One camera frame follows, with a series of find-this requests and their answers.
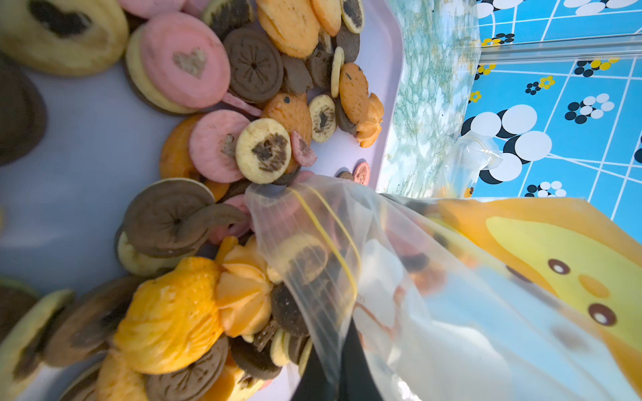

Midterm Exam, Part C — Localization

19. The lilac plastic tray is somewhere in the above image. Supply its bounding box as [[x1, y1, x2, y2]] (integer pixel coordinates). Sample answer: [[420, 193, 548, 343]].
[[1, 1, 404, 400]]

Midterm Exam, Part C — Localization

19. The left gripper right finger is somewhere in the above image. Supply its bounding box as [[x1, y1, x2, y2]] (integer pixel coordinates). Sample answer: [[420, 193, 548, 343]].
[[339, 321, 383, 401]]

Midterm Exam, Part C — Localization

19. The pile of poured cookies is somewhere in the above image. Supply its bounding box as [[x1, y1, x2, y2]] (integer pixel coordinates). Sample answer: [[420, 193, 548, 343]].
[[0, 0, 386, 401]]

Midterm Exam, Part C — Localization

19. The ziploc bag of cookies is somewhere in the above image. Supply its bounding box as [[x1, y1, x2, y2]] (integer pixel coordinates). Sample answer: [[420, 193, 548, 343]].
[[246, 175, 641, 400], [432, 132, 503, 198]]

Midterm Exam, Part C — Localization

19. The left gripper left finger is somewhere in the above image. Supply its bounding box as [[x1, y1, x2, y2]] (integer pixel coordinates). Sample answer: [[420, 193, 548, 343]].
[[290, 348, 336, 401]]

